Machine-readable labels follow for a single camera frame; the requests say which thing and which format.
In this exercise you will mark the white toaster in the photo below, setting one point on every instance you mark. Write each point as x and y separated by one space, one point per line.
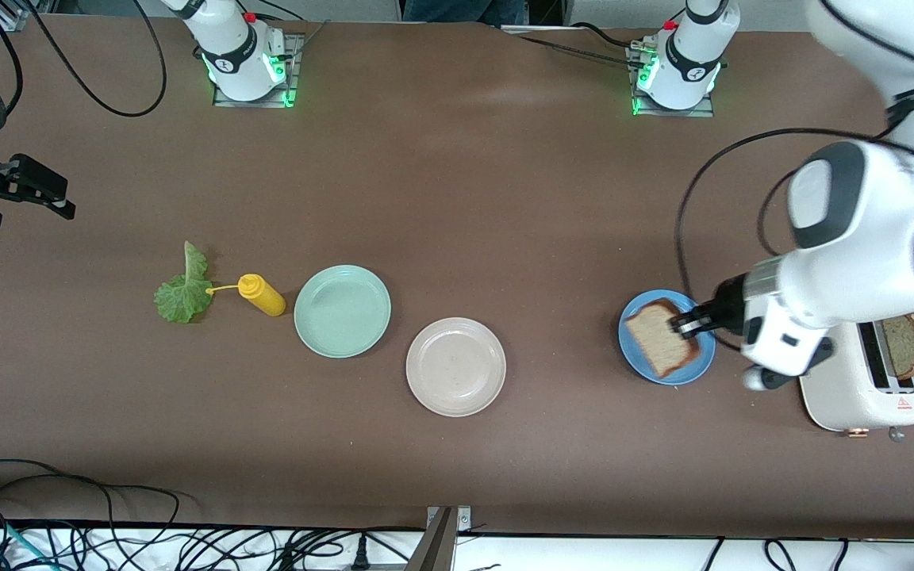
846 404

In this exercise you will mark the blue plate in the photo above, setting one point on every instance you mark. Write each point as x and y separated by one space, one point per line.
639 369

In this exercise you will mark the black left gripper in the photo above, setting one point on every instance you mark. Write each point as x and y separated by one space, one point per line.
728 308

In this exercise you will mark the mint green plate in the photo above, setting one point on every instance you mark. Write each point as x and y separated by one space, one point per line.
342 311

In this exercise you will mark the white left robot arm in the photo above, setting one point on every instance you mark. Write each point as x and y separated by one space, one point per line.
862 238

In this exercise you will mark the grey metal camera post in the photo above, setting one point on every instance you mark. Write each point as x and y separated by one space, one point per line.
441 539

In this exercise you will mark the green lettuce leaf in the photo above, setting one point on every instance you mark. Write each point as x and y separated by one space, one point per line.
179 300

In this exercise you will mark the brown crust bread slice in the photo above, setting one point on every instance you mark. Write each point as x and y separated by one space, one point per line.
905 345
659 341

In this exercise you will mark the person in blue jeans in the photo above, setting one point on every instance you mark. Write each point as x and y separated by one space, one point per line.
497 8

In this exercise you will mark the beige plate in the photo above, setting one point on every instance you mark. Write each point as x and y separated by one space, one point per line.
455 366

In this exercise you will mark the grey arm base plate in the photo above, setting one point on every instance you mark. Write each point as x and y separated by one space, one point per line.
289 101
707 109

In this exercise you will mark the yellow mustard squeeze bottle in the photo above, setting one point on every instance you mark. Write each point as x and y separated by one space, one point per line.
263 295

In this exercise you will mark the black power plug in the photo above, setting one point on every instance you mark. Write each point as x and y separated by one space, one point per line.
360 553

